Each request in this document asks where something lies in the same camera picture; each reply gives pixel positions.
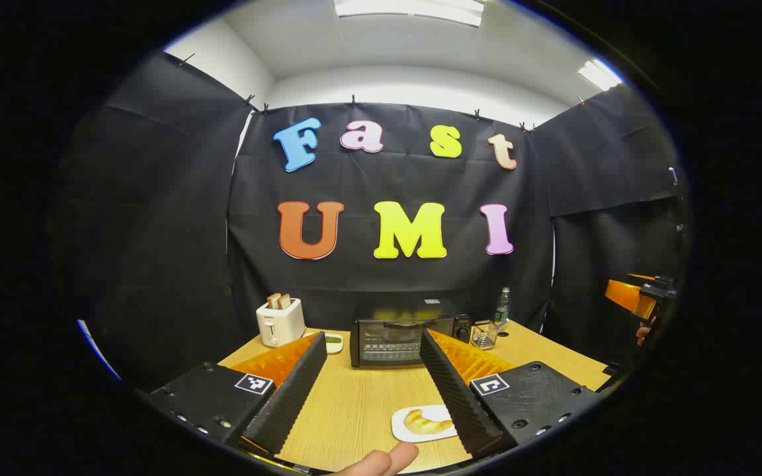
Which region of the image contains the white toaster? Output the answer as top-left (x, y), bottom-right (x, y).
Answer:
top-left (255, 297), bottom-right (306, 348)

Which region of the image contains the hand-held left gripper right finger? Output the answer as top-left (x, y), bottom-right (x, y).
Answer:
top-left (419, 329), bottom-right (601, 460)

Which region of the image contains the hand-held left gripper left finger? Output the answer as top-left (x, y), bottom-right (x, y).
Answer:
top-left (145, 331), bottom-right (327, 457)

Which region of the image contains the black electric oven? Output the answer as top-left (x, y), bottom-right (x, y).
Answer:
top-left (350, 299), bottom-right (473, 368)

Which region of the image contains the wire mesh utensil holder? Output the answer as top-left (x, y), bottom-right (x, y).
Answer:
top-left (471, 321), bottom-right (497, 350)

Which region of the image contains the white divided snack dish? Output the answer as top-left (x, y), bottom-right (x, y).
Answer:
top-left (305, 333), bottom-right (344, 354)

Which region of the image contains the white plate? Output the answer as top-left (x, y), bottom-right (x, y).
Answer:
top-left (391, 405), bottom-right (458, 444)

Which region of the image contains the ceiling light panel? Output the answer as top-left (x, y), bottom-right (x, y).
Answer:
top-left (333, 0), bottom-right (486, 28)
top-left (578, 59), bottom-right (624, 91)

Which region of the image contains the black backdrop cloth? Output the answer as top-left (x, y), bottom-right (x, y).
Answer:
top-left (57, 50), bottom-right (689, 391)

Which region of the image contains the golden croissant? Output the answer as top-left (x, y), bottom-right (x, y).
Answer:
top-left (404, 410), bottom-right (454, 435)

